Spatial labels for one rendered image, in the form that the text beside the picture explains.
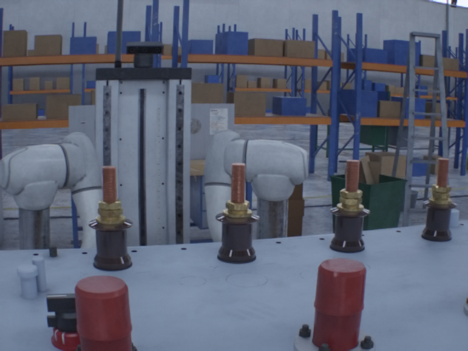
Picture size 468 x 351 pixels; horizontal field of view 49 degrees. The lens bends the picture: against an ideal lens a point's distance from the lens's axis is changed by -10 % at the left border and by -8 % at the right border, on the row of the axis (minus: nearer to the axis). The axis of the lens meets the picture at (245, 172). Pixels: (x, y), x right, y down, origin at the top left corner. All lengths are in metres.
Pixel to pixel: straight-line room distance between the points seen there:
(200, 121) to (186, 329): 5.21
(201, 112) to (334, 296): 5.32
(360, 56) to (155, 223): 8.13
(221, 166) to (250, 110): 7.63
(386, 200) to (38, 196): 4.30
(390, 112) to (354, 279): 9.86
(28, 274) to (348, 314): 0.55
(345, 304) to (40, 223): 1.11
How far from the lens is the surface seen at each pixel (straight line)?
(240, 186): 1.17
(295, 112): 9.65
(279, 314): 0.94
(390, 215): 5.62
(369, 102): 10.26
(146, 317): 0.92
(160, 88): 2.01
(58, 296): 0.82
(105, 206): 1.12
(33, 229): 1.68
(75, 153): 1.66
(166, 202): 2.06
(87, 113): 5.86
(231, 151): 1.73
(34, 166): 1.59
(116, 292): 0.68
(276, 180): 1.72
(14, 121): 8.75
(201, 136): 6.04
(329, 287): 0.76
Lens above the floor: 1.75
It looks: 10 degrees down
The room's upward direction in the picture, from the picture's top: 1 degrees clockwise
